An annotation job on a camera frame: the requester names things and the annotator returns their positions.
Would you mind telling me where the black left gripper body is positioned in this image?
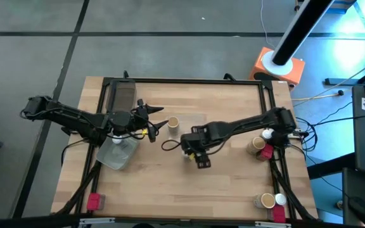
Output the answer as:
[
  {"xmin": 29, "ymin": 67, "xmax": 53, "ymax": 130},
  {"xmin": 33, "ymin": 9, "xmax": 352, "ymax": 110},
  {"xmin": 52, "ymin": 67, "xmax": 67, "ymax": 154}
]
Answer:
[{"xmin": 131, "ymin": 98, "xmax": 157, "ymax": 143}]

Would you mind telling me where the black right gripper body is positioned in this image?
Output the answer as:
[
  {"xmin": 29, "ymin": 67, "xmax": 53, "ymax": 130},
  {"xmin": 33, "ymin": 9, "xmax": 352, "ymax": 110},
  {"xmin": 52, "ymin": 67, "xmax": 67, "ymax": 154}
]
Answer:
[{"xmin": 181, "ymin": 123, "xmax": 218, "ymax": 156}]

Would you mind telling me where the tan lid spice jar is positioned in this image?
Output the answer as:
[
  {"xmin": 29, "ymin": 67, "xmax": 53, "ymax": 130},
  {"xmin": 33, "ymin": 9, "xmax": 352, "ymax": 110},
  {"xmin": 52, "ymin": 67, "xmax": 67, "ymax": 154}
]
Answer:
[
  {"xmin": 253, "ymin": 192, "xmax": 276, "ymax": 210},
  {"xmin": 245, "ymin": 136, "xmax": 267, "ymax": 156},
  {"xmin": 166, "ymin": 116, "xmax": 181, "ymax": 136}
]

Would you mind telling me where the red block edge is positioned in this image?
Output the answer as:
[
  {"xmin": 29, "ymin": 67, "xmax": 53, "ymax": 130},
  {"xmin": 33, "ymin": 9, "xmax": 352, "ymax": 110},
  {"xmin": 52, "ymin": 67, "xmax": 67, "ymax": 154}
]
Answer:
[{"xmin": 255, "ymin": 144, "xmax": 275, "ymax": 162}]

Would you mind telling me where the red block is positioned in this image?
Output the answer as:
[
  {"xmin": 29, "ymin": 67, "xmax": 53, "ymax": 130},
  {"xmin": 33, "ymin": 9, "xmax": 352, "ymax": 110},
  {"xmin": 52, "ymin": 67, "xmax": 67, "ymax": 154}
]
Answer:
[{"xmin": 268, "ymin": 204, "xmax": 287, "ymax": 224}]

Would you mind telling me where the red lid spice jar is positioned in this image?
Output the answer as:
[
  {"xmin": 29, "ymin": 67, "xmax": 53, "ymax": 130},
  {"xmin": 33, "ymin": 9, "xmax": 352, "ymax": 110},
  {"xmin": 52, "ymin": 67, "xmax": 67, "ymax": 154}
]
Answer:
[{"xmin": 86, "ymin": 192, "xmax": 106, "ymax": 212}]

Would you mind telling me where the dark translucent plastic bin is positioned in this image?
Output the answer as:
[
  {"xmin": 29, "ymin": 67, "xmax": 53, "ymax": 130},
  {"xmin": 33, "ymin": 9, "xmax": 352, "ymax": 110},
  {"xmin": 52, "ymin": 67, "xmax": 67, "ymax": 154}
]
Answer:
[{"xmin": 105, "ymin": 79, "xmax": 138, "ymax": 113}]

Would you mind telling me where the translucent grey plastic bin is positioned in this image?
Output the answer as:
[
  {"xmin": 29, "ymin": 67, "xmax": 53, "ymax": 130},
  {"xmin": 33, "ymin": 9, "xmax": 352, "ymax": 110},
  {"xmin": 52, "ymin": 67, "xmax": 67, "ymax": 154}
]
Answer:
[{"xmin": 95, "ymin": 132, "xmax": 141, "ymax": 171}]

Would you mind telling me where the white round disc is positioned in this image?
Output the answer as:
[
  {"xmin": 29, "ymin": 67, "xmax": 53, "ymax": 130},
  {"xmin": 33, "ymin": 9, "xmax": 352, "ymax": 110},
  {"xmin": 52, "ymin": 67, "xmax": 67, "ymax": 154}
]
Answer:
[{"xmin": 261, "ymin": 50, "xmax": 294, "ymax": 76}]

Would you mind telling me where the orange box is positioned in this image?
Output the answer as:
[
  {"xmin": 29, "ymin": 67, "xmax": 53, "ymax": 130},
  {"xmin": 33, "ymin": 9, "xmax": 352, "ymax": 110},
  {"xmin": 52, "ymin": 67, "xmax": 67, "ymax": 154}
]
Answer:
[{"xmin": 248, "ymin": 46, "xmax": 306, "ymax": 92}]

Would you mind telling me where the black floor bar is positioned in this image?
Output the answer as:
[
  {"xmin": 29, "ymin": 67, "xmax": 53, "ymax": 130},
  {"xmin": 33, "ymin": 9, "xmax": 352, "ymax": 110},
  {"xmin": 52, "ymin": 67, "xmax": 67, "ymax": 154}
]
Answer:
[{"xmin": 307, "ymin": 151, "xmax": 356, "ymax": 181}]

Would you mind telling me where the black pole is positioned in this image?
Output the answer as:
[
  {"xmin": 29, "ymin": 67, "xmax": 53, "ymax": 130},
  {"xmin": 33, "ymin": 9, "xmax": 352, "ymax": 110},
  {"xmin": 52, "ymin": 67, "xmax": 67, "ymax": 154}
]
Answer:
[{"xmin": 271, "ymin": 0, "xmax": 336, "ymax": 67}]

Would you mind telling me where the black front beam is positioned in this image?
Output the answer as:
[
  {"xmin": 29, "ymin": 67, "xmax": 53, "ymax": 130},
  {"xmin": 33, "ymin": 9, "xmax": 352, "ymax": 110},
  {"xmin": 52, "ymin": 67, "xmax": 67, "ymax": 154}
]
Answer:
[{"xmin": 0, "ymin": 214, "xmax": 365, "ymax": 228}]

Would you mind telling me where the black stand foot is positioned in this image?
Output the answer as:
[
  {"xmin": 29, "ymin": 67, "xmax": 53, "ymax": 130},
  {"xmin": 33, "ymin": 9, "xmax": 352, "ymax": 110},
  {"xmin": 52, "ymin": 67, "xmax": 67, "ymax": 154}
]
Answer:
[{"xmin": 324, "ymin": 61, "xmax": 365, "ymax": 87}]

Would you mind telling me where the black cabinet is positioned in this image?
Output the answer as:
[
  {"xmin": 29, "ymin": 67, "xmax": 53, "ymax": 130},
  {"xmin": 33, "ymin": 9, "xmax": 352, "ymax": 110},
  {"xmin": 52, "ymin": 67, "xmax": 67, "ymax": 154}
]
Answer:
[{"xmin": 342, "ymin": 167, "xmax": 365, "ymax": 228}]

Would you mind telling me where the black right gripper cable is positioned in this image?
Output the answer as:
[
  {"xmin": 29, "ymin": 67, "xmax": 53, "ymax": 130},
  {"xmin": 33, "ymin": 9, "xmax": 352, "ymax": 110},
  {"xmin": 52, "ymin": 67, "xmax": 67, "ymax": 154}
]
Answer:
[{"xmin": 161, "ymin": 139, "xmax": 183, "ymax": 152}]

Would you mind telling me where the black aluminium table frame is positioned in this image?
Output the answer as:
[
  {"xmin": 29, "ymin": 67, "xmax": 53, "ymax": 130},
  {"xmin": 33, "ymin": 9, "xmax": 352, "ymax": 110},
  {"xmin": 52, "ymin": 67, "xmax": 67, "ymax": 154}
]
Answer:
[{"xmin": 55, "ymin": 77, "xmax": 318, "ymax": 222}]

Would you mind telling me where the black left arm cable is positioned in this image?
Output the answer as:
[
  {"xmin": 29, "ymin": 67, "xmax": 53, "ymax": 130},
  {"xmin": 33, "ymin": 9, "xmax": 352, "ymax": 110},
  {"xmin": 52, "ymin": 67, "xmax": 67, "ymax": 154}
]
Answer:
[{"xmin": 60, "ymin": 138, "xmax": 90, "ymax": 167}]

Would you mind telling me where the silver metal bracket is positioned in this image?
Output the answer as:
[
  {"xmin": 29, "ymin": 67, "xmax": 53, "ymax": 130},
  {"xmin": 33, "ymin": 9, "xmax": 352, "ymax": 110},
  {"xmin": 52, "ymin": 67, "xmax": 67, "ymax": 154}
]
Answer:
[
  {"xmin": 79, "ymin": 217, "xmax": 116, "ymax": 226},
  {"xmin": 254, "ymin": 220, "xmax": 293, "ymax": 228}
]

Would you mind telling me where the beige floor cable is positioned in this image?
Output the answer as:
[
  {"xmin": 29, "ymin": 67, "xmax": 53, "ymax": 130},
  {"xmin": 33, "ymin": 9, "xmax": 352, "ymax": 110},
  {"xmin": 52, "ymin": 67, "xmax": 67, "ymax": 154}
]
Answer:
[{"xmin": 291, "ymin": 91, "xmax": 338, "ymax": 102}]

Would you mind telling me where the black cable bundle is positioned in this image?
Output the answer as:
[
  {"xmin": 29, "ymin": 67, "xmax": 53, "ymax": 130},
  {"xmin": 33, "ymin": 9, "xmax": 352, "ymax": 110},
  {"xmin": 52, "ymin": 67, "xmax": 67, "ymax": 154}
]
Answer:
[{"xmin": 296, "ymin": 101, "xmax": 365, "ymax": 153}]

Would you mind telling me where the thin white floor cable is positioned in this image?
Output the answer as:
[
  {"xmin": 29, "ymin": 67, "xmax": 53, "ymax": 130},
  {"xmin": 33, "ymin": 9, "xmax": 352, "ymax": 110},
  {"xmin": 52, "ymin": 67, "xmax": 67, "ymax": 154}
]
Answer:
[{"xmin": 260, "ymin": 0, "xmax": 277, "ymax": 50}]

